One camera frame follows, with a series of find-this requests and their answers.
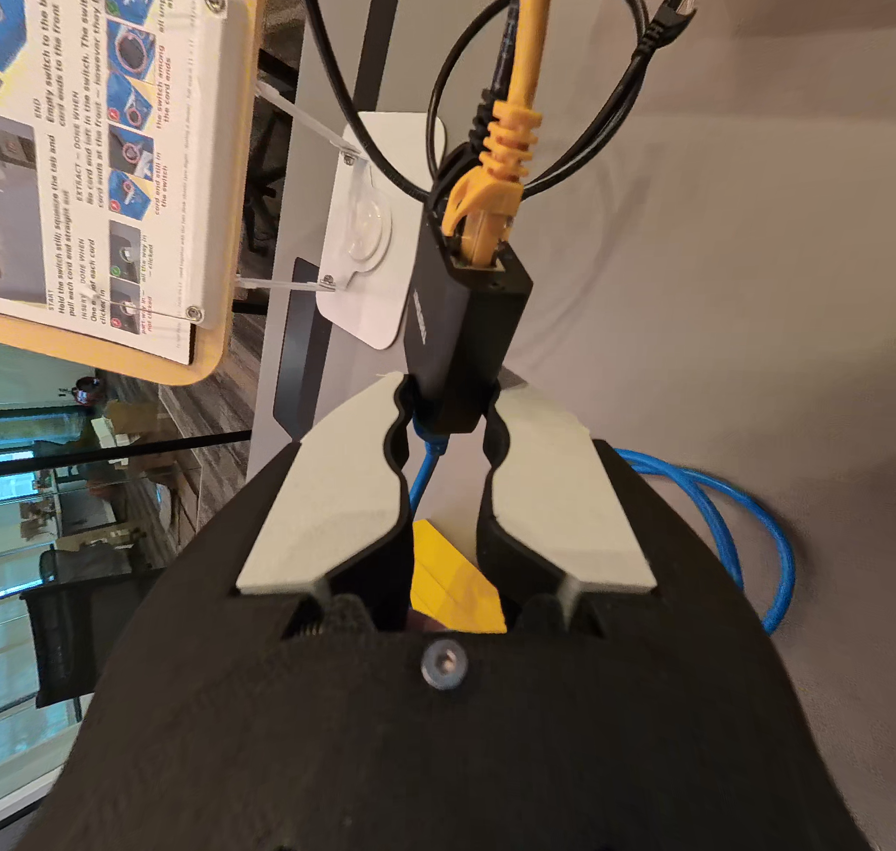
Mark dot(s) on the yellow plastic bin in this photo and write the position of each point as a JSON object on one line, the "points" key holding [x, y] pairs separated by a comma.
{"points": [[448, 578]]}

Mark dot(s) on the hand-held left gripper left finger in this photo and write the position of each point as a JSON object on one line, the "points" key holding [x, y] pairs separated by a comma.
{"points": [[315, 501]]}

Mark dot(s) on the white sign stand base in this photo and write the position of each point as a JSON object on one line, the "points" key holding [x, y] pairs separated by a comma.
{"points": [[371, 305]]}

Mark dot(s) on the wooden sign board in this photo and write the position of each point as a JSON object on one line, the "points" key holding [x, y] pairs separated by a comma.
{"points": [[203, 368]]}

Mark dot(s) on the printed instruction sheet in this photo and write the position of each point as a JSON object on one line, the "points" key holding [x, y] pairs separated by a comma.
{"points": [[84, 165]]}

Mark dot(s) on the black network switch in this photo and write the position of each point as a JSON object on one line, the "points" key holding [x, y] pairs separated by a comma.
{"points": [[455, 333]]}

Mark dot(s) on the black office chair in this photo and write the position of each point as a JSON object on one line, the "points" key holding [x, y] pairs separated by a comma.
{"points": [[70, 620]]}

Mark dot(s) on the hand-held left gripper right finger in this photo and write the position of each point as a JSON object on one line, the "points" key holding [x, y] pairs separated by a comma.
{"points": [[567, 501]]}

